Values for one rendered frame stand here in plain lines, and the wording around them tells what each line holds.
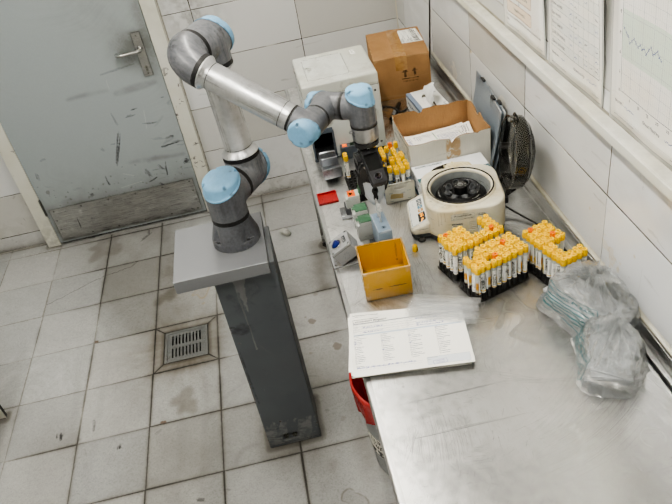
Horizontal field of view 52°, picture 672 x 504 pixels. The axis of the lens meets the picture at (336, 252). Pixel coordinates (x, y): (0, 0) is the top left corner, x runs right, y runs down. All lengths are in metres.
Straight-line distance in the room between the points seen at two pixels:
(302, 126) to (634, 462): 1.07
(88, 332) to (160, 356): 0.47
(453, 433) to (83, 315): 2.48
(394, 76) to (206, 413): 1.58
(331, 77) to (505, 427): 1.39
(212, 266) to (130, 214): 2.09
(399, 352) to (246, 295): 0.65
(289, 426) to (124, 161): 1.94
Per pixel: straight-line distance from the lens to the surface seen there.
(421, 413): 1.62
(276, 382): 2.48
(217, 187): 2.03
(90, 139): 3.94
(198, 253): 2.17
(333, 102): 1.87
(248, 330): 2.29
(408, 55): 2.87
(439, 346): 1.73
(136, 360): 3.30
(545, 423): 1.60
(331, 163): 2.45
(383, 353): 1.73
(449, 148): 2.32
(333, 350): 3.02
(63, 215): 4.20
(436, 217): 2.02
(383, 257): 1.97
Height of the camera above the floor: 2.14
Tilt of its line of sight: 37 degrees down
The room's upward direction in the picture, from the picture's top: 11 degrees counter-clockwise
